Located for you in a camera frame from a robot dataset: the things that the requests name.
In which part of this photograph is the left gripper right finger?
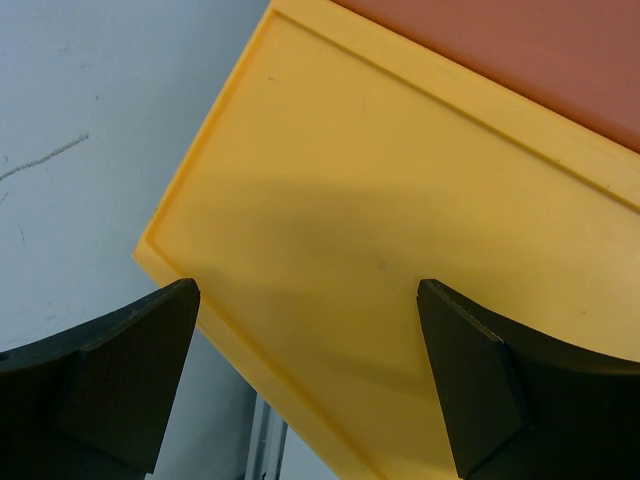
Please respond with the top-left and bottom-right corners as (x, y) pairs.
(417, 279), (639, 479)

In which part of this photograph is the yellow drawer cabinet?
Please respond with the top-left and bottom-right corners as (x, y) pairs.
(134, 1), (639, 479)

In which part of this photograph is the orange drawer cabinet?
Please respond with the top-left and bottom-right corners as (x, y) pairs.
(342, 0), (639, 151)

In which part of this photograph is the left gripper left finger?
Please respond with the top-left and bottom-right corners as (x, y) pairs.
(1, 279), (200, 479)

